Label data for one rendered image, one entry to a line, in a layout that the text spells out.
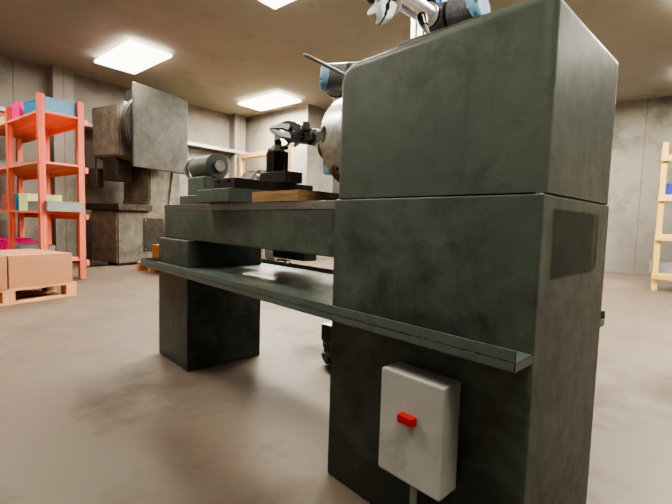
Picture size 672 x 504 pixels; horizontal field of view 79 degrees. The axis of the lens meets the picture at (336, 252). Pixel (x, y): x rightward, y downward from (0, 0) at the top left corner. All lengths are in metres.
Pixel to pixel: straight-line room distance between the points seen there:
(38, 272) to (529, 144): 4.27
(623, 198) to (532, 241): 8.64
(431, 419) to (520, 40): 0.82
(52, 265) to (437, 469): 4.12
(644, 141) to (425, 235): 8.73
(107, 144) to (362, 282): 6.81
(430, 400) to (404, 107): 0.71
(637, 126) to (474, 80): 8.74
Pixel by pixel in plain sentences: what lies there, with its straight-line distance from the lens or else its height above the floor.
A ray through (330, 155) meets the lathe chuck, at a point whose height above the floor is 1.01.
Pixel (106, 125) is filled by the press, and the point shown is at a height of 2.23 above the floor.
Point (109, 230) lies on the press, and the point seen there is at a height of 0.56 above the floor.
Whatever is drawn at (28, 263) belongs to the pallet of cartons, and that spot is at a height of 0.35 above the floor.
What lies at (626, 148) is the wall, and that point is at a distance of 9.63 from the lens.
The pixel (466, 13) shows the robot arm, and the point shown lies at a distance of 1.84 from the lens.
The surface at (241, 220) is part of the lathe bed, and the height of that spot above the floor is 0.79.
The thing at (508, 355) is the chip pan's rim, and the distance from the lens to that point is 0.86.
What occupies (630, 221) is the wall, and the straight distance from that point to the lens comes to 9.50.
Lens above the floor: 0.79
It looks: 4 degrees down
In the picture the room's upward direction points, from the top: 2 degrees clockwise
